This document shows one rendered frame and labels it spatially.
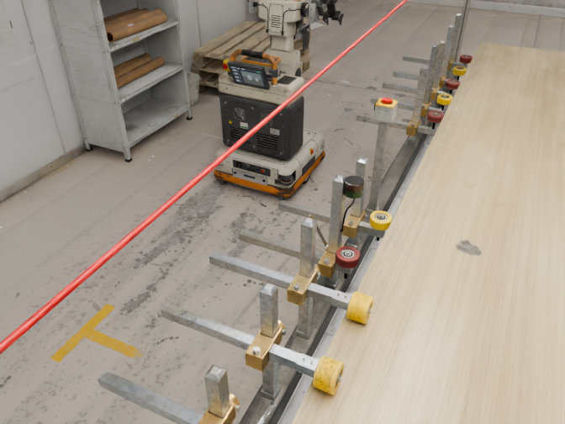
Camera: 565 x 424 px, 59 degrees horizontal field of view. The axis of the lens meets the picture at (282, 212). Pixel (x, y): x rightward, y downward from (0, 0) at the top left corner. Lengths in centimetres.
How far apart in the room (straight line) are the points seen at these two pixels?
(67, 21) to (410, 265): 305
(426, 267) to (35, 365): 191
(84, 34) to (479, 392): 336
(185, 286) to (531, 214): 182
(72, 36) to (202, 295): 214
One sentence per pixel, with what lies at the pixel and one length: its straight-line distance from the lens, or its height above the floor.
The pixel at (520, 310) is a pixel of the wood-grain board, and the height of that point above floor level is 90.
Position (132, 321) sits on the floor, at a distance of 278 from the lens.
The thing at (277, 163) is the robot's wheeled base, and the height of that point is 28.
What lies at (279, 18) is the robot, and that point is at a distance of 347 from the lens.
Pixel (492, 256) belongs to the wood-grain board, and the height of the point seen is 90.
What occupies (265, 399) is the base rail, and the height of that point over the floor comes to 70.
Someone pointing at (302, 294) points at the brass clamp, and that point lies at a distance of 144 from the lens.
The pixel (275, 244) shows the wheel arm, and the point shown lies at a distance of 177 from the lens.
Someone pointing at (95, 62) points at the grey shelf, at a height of 79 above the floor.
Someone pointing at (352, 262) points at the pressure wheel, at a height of 90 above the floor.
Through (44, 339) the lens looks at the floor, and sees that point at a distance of 286.
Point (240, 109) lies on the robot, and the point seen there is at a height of 60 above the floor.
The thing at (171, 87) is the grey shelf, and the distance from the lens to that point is 476.
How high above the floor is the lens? 198
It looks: 36 degrees down
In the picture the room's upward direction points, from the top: straight up
